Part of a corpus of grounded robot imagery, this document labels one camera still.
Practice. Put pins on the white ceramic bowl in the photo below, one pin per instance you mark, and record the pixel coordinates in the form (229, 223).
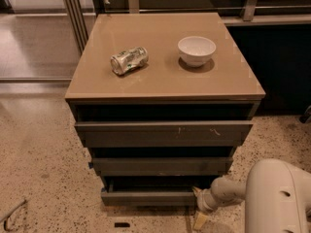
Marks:
(195, 51)

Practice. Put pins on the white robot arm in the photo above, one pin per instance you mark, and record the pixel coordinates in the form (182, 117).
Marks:
(276, 194)

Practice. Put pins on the black tape floor marker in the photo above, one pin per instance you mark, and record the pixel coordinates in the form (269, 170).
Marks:
(122, 225)

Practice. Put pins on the grey bottom drawer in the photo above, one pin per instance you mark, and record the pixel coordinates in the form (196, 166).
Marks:
(148, 195)

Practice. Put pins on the grey drawer cabinet beige top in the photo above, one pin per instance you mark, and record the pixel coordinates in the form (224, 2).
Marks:
(165, 89)

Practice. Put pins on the metal frame rails left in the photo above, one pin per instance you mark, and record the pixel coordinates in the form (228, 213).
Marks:
(76, 17)

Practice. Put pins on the grey middle drawer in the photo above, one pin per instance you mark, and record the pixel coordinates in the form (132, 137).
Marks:
(158, 166)

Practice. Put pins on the crushed silver green can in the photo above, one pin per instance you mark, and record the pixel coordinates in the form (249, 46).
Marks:
(129, 60)

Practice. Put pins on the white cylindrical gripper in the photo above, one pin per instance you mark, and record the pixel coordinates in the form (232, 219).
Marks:
(203, 201)

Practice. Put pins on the grey drawer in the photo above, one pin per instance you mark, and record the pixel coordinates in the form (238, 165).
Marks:
(163, 134)
(148, 195)
(158, 166)

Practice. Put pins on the grey top drawer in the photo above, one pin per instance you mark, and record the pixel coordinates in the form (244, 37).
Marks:
(163, 134)

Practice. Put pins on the black caster wheel right edge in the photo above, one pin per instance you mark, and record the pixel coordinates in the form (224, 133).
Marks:
(306, 115)

